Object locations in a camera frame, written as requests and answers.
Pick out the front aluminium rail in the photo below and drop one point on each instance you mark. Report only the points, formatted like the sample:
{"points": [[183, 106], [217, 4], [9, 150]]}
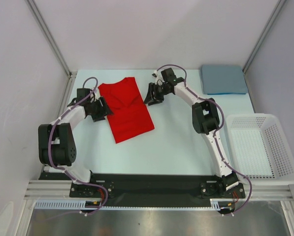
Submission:
{"points": [[60, 189]]}

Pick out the white slotted cable duct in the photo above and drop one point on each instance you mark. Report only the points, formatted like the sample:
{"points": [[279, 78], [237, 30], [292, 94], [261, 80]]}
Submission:
{"points": [[90, 205]]}

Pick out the folded grey-blue t shirt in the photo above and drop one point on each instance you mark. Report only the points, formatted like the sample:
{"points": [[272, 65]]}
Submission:
{"points": [[222, 78]]}

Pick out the aluminium frame post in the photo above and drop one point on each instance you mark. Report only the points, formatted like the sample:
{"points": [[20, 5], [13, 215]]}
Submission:
{"points": [[36, 13], [265, 32]]}

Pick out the folded bright blue t shirt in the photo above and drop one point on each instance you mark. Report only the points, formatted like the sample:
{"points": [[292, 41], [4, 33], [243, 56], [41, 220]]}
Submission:
{"points": [[226, 93]]}

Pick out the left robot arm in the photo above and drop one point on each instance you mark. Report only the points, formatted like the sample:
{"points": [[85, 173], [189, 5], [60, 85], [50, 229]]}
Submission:
{"points": [[56, 144]]}

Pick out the right aluminium frame post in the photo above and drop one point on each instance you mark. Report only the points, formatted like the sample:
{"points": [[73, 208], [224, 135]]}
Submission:
{"points": [[265, 32]]}

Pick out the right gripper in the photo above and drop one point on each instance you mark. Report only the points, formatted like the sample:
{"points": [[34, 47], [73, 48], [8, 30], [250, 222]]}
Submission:
{"points": [[152, 88]]}

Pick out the left aluminium frame post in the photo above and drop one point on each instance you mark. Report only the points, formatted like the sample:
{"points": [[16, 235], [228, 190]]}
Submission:
{"points": [[36, 13]]}

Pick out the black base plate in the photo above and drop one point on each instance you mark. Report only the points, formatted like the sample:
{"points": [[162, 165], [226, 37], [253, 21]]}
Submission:
{"points": [[156, 190]]}

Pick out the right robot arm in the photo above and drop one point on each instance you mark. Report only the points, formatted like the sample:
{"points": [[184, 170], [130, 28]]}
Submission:
{"points": [[205, 121]]}

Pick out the white plastic basket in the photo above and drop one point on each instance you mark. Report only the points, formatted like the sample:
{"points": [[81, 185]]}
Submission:
{"points": [[259, 149]]}

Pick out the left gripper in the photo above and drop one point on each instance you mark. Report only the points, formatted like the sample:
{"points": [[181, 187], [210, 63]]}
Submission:
{"points": [[104, 110]]}

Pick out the red t shirt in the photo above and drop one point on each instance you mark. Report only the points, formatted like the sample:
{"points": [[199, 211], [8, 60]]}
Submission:
{"points": [[130, 116]]}

